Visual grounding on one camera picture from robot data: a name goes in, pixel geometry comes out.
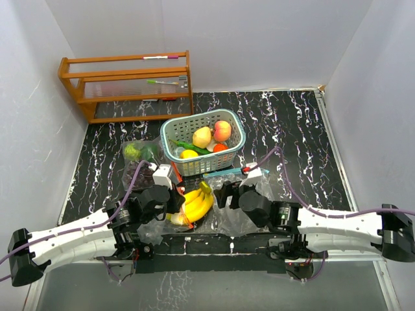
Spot yellow bananas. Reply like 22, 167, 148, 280
169, 181, 214, 226

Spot dark red grapes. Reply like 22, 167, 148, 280
122, 161, 154, 192

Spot clear zip top bag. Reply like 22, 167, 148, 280
122, 137, 162, 184

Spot clear zip bag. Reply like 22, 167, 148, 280
136, 168, 274, 245
122, 137, 162, 184

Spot green custard apple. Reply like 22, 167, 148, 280
124, 143, 141, 161

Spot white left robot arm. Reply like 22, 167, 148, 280
5, 185, 185, 287

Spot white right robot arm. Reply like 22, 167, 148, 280
213, 182, 414, 262

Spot orange carrot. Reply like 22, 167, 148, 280
213, 143, 229, 153

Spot teal plastic basket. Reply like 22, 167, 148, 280
160, 109, 246, 176

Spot green cucumber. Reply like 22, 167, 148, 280
170, 139, 211, 156

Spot yellow pear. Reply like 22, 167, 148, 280
192, 126, 212, 148

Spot orange peach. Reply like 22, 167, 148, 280
213, 121, 231, 143

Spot wooden rack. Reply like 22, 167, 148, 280
58, 51, 195, 124

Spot green white marker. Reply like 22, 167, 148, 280
147, 79, 179, 86

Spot pink white marker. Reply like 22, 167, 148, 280
142, 55, 179, 60

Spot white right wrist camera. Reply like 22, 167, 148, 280
239, 167, 263, 188

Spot black metal base rail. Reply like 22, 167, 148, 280
97, 232, 331, 281

